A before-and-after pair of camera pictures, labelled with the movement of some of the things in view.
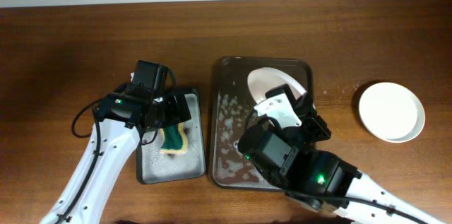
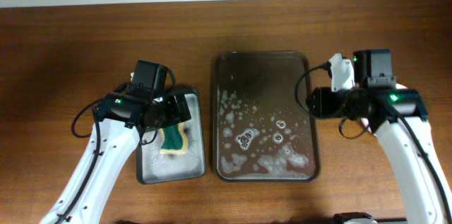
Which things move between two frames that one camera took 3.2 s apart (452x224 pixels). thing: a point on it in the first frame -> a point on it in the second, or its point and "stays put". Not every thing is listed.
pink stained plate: x=264 y=78 -> x=402 y=108
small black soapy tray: x=154 y=166 stays put
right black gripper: x=310 y=119 -> x=322 y=96
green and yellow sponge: x=175 y=140 stays put
